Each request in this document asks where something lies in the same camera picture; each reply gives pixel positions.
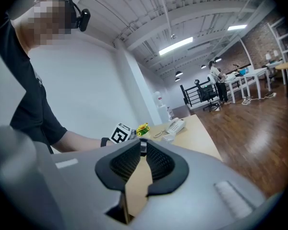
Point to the black metal railing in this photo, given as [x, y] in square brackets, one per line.
[189, 95]

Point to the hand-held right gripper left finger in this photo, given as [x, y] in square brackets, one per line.
[74, 188]

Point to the black head-worn camera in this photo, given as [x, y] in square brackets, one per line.
[84, 20]

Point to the clear water dispenser jug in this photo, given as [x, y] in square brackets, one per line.
[158, 98]

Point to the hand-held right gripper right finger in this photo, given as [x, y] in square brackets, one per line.
[194, 195]

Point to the black office chair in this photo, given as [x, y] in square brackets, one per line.
[207, 95]

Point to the white desk telephone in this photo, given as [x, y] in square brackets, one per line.
[175, 126]

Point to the black wrist band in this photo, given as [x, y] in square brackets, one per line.
[105, 142]

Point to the white shelf unit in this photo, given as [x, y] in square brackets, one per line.
[284, 35]

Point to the clear plastic water bottle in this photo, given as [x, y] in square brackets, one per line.
[133, 135]

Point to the small white box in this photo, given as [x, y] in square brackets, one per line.
[169, 138]

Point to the person's black shirt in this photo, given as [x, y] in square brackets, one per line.
[31, 104]

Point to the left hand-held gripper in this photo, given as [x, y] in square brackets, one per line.
[120, 134]

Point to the person's left forearm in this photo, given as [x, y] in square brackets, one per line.
[79, 141]

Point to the long ceiling light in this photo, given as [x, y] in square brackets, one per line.
[237, 27]
[176, 45]

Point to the black pendant lamp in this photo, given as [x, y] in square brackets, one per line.
[203, 66]
[177, 79]
[218, 59]
[179, 73]

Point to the sunflower bouquet in white pot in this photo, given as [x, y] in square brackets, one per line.
[143, 129]

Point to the person's head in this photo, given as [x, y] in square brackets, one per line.
[50, 23]

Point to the blue box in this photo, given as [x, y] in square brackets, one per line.
[245, 71]

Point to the white long table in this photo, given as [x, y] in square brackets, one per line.
[232, 81]
[255, 72]

